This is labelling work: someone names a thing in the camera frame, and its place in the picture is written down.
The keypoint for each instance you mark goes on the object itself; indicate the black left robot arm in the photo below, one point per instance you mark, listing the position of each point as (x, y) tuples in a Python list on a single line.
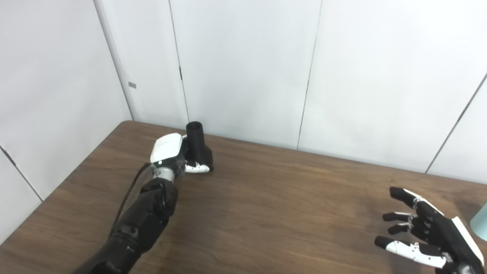
[(140, 224)]

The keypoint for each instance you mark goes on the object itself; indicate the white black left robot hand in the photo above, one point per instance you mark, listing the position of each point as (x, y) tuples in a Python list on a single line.
[(167, 150)]

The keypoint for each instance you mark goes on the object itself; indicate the black flared nozzle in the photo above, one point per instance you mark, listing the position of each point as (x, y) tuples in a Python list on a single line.
[(198, 146)]

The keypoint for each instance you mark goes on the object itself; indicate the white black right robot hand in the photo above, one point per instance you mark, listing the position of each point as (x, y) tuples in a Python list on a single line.
[(437, 232)]

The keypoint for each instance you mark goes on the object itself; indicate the light blue cup part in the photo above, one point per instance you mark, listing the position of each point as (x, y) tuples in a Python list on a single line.
[(480, 224)]

